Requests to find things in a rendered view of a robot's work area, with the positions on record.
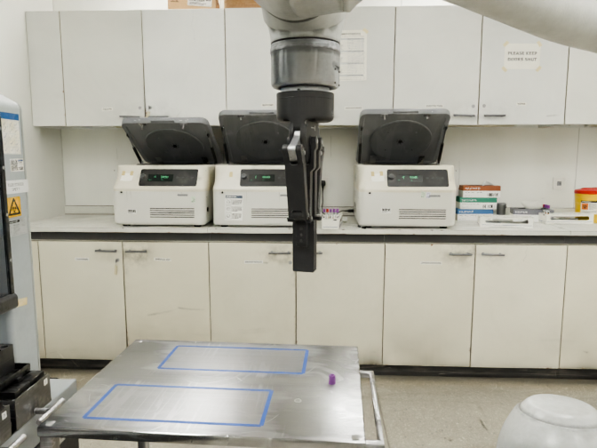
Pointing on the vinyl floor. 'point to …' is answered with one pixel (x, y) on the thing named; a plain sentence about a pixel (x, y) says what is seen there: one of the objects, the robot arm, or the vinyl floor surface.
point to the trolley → (221, 397)
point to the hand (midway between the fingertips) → (305, 245)
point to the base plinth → (391, 370)
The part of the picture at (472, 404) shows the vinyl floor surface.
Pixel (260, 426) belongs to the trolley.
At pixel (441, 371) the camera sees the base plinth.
